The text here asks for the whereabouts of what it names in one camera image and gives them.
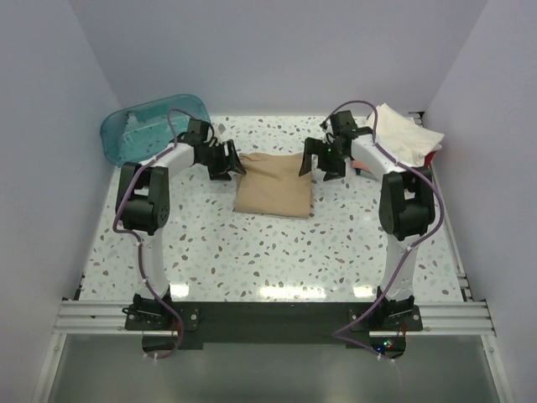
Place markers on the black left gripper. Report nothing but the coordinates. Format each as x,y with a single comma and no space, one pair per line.
221,159

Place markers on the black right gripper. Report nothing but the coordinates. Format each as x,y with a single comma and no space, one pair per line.
320,156

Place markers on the beige t shirt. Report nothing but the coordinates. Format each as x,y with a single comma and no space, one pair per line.
273,186

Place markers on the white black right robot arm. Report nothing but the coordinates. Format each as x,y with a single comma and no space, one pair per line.
410,209

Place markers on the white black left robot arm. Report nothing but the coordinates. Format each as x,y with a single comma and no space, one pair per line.
143,208

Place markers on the pink folded t shirt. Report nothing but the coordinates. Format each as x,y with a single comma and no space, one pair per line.
362,170

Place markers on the cream folded t shirt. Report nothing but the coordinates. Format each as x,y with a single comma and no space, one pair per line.
403,139

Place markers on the teal transparent plastic bin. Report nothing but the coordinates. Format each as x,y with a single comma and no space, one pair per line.
137,133

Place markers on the red folded t shirt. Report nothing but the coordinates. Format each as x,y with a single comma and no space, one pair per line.
430,156

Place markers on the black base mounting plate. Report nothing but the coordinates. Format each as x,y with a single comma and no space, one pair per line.
388,344

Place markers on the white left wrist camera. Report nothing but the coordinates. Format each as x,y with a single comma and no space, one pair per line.
220,129

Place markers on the aluminium front rail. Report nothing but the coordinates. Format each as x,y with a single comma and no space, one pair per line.
428,318

